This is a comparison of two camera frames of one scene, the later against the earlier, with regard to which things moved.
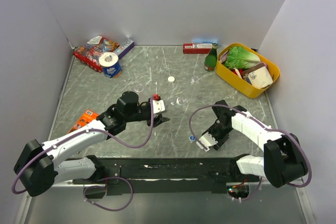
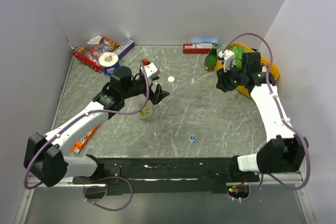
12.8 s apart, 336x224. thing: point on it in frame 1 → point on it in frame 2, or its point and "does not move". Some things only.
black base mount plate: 166,177 does not move
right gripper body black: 219,133 → 230,79
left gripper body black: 142,113 → 138,86
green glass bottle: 211,59 does not move
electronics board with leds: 238,191 does not move
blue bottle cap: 192,138 does not move
